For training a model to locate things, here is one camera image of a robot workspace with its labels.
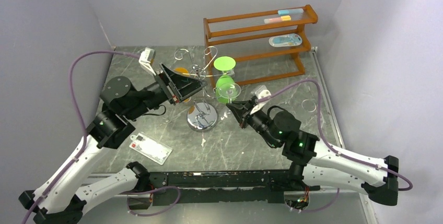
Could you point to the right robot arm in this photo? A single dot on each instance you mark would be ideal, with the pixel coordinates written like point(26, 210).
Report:
point(313, 163)

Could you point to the green plastic wine glass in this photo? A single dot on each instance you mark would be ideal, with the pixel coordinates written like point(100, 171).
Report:
point(223, 64)

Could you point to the white blue blister pack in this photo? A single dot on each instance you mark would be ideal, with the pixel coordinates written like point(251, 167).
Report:
point(286, 40)

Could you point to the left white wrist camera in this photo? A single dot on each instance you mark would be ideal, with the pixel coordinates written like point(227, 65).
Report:
point(146, 59)

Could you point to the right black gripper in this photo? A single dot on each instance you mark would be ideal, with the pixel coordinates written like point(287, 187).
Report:
point(247, 114)

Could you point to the white packaged card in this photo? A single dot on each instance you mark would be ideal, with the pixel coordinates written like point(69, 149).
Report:
point(150, 148)

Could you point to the orange plastic wine glass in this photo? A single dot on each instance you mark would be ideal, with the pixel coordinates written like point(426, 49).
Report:
point(181, 72)

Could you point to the orange wooden shelf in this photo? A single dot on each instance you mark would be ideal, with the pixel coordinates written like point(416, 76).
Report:
point(245, 38)

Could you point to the chrome wine glass rack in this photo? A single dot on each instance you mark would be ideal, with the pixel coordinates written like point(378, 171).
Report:
point(202, 116)

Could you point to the small boxed item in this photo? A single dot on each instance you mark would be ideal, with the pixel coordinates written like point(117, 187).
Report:
point(231, 73)

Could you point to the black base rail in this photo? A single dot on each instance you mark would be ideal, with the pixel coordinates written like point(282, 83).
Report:
point(221, 186)

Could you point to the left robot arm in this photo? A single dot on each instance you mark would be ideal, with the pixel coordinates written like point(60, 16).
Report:
point(64, 198)

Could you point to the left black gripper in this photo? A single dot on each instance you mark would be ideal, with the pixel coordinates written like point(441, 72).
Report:
point(184, 86)

